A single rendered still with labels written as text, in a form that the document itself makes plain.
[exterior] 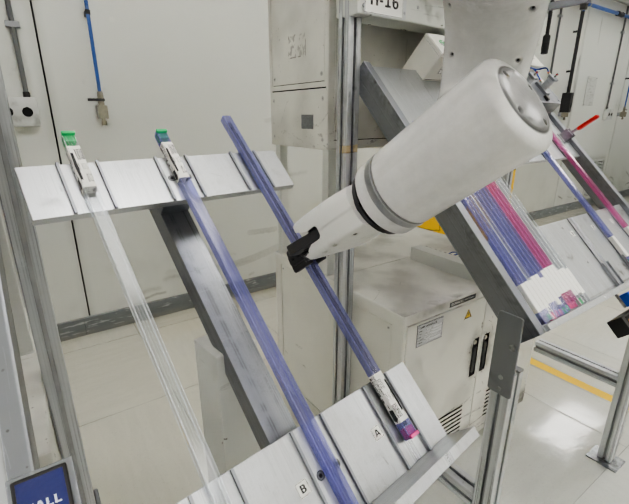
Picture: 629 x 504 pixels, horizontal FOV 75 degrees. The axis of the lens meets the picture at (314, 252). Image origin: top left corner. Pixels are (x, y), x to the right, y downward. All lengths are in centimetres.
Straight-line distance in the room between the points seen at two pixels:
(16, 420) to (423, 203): 42
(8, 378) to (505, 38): 55
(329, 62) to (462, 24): 80
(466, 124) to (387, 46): 101
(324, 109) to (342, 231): 80
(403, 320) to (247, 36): 192
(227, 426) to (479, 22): 52
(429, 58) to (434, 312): 65
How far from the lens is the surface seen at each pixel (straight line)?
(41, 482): 45
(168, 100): 237
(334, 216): 43
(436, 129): 35
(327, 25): 121
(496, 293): 88
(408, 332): 109
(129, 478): 161
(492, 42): 43
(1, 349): 52
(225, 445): 60
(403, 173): 37
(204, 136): 243
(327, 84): 120
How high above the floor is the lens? 109
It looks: 18 degrees down
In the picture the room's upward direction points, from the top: straight up
